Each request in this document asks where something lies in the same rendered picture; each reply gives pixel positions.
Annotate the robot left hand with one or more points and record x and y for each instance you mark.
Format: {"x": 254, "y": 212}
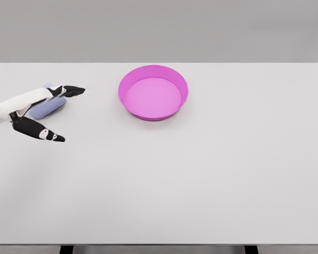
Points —
{"x": 29, "y": 99}

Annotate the lavender blue cup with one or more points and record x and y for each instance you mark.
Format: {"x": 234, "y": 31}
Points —
{"x": 46, "y": 109}

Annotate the pink round plate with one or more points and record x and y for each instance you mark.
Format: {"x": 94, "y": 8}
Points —
{"x": 153, "y": 95}

